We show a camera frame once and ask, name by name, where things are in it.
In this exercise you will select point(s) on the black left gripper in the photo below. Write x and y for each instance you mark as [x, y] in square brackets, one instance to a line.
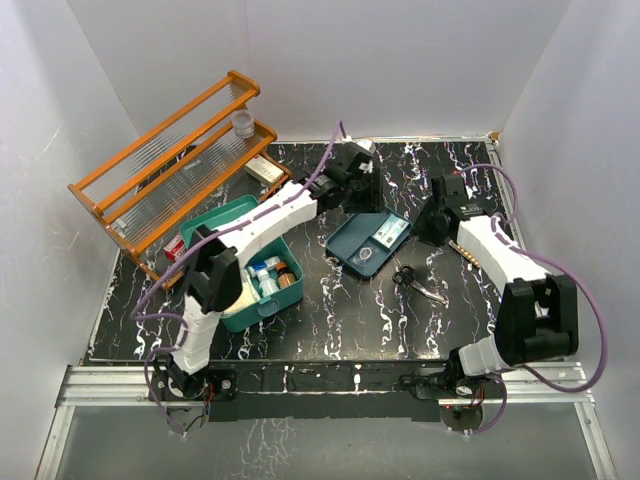
[371, 201]

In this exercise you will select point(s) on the green medicine kit box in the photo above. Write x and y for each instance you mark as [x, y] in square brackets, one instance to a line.
[265, 307]

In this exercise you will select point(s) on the bag of cotton balls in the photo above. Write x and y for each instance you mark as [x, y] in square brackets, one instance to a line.
[248, 296]

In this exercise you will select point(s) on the black handled scissors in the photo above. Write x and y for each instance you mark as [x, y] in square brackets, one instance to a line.
[405, 275]

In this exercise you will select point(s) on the clear plastic cup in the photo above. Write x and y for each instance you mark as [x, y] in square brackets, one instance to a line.
[243, 123]

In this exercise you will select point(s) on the black front mounting rail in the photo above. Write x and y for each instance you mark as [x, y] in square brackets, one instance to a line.
[347, 389]

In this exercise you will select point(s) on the bandage roll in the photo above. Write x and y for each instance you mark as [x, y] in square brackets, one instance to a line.
[266, 264]

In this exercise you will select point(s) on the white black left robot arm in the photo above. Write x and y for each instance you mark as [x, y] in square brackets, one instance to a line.
[213, 283]

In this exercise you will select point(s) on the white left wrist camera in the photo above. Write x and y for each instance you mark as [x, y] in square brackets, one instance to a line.
[366, 145]

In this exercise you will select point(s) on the white plastic bottle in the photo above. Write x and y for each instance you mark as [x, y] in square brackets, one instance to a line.
[267, 285]

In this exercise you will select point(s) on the brown medicine bottle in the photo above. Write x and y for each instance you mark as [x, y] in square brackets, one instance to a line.
[285, 276]

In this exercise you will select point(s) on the light blue sachet packet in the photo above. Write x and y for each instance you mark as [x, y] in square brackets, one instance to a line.
[390, 230]

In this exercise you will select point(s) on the teal divider tray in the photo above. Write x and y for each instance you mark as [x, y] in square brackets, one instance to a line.
[356, 232]

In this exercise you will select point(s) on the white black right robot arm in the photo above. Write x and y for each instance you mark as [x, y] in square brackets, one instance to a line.
[538, 315]

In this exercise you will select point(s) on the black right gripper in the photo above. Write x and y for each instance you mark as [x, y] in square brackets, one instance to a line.
[421, 229]

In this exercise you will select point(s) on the orange wooden shelf rack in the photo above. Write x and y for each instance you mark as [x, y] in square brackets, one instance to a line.
[142, 195]

